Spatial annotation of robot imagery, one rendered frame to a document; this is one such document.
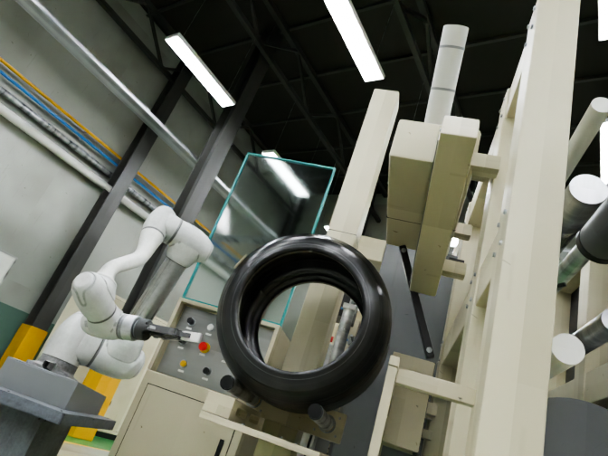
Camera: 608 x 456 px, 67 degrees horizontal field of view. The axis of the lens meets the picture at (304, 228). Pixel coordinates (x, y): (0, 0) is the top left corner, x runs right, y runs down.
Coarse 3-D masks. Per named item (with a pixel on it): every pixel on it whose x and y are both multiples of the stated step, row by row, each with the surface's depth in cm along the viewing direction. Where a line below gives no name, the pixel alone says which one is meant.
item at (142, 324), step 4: (140, 320) 160; (144, 320) 160; (148, 320) 160; (136, 324) 158; (140, 324) 158; (144, 324) 158; (148, 324) 160; (136, 328) 158; (140, 328) 157; (144, 328) 157; (136, 332) 157; (140, 332) 157; (144, 332) 158; (148, 332) 158; (152, 332) 157; (136, 336) 158; (140, 336) 157; (144, 336) 158; (148, 336) 161; (144, 340) 159
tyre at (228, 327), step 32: (256, 256) 155; (288, 256) 173; (320, 256) 174; (352, 256) 150; (224, 288) 154; (256, 288) 176; (288, 288) 179; (352, 288) 173; (384, 288) 147; (224, 320) 146; (256, 320) 173; (384, 320) 140; (224, 352) 143; (256, 352) 167; (352, 352) 135; (384, 352) 140; (256, 384) 136; (288, 384) 133; (320, 384) 132; (352, 384) 134
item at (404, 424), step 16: (416, 368) 160; (432, 368) 159; (400, 400) 156; (416, 400) 155; (400, 416) 153; (416, 416) 152; (384, 432) 152; (400, 432) 151; (416, 432) 150; (400, 448) 165; (416, 448) 148
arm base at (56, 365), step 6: (42, 354) 189; (30, 360) 183; (42, 360) 186; (48, 360) 185; (54, 360) 186; (60, 360) 187; (42, 366) 183; (48, 366) 180; (54, 366) 184; (60, 366) 186; (66, 366) 188; (72, 366) 190; (54, 372) 183; (60, 372) 184; (66, 372) 187; (72, 372) 191; (72, 378) 191
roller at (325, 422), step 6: (312, 408) 130; (318, 408) 130; (312, 414) 129; (318, 414) 129; (324, 414) 132; (312, 420) 133; (318, 420) 130; (324, 420) 136; (330, 420) 150; (324, 426) 145; (330, 426) 154
